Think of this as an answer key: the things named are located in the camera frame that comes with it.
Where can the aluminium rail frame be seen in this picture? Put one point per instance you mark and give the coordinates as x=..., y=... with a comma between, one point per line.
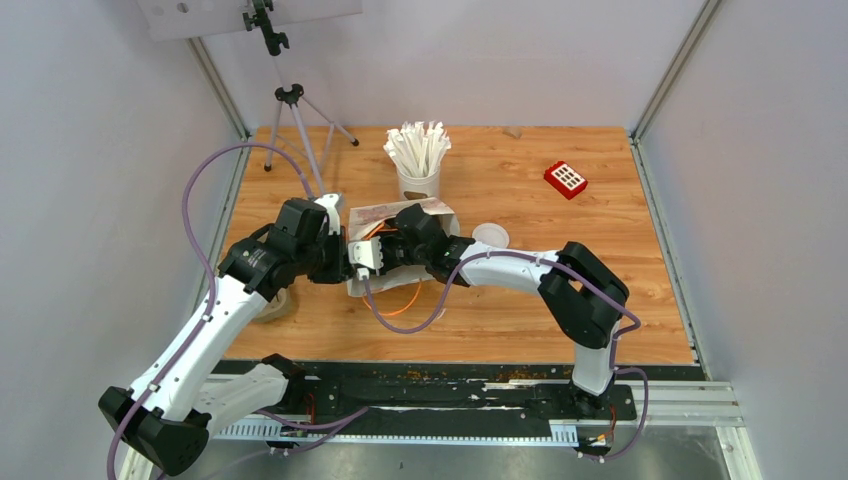
x=664, y=404

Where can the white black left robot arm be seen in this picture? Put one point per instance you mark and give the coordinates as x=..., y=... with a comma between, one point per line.
x=167, y=414

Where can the white perforated board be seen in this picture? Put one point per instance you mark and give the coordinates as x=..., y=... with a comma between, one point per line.
x=182, y=19

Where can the camera tripod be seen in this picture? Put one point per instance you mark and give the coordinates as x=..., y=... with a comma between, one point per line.
x=291, y=95

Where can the white cup of straws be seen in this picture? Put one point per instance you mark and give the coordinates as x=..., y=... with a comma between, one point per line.
x=417, y=150

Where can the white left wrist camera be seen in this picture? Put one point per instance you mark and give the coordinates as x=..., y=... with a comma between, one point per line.
x=333, y=204

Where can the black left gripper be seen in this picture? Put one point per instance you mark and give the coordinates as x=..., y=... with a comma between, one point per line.
x=342, y=270

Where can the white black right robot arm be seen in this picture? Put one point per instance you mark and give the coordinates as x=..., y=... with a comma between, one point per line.
x=582, y=294

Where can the red white toy block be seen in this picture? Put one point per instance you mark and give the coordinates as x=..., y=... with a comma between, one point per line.
x=565, y=180

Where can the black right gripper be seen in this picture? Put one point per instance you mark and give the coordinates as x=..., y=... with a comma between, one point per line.
x=385, y=240

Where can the paper takeout bag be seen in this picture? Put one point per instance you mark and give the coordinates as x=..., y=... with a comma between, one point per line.
x=377, y=220

